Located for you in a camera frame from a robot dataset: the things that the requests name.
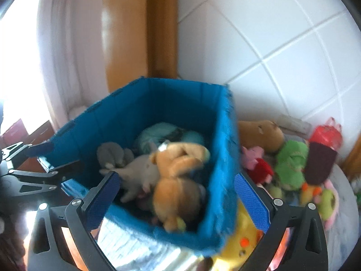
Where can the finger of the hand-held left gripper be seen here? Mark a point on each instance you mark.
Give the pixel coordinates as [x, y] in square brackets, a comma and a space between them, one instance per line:
[42, 148]
[65, 170]

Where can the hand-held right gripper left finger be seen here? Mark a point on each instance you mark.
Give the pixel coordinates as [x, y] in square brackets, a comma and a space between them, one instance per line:
[103, 200]

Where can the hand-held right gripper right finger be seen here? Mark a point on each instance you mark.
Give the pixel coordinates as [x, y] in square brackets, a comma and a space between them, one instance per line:
[252, 203]

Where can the grey plush toy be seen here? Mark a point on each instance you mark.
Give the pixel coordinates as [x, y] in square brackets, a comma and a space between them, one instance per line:
[132, 172]

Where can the golden brown dog plush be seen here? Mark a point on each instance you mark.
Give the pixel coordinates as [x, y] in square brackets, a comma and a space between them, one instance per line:
[174, 192]

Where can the teal round plush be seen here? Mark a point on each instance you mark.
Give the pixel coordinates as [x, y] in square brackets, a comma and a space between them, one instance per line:
[166, 135]

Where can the blue fabric storage box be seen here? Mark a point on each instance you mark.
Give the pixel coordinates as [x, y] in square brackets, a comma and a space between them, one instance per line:
[174, 107]

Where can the dark red box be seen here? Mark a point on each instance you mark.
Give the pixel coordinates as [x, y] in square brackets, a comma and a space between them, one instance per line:
[25, 131]

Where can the pink and red plush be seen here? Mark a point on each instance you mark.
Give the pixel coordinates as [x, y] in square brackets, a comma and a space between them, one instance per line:
[259, 166]

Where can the yellow plush toy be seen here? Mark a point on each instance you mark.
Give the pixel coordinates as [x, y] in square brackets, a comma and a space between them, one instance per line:
[239, 240]

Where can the green plush toy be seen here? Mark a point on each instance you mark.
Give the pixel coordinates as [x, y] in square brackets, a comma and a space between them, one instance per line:
[292, 163]

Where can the grey tablecloth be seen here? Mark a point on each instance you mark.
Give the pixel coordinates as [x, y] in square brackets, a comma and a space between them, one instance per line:
[132, 248]

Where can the orange yellow duck plush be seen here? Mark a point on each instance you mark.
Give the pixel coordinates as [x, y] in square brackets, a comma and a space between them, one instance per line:
[310, 193]

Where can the brown bear plush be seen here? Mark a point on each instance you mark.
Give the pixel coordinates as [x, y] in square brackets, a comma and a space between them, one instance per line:
[262, 135]

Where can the pink starfish plush toy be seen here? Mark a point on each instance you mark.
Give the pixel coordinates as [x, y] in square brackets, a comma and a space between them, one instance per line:
[328, 206]

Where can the red toy handbag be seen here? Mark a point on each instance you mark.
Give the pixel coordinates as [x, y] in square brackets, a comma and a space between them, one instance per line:
[325, 135]

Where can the white curtain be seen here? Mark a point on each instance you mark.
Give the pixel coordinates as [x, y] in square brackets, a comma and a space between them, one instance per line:
[70, 48]

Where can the white wall outlet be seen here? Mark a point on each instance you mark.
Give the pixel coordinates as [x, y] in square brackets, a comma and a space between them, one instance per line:
[294, 124]

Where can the wooden door frame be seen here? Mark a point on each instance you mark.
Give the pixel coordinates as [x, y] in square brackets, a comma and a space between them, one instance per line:
[135, 28]

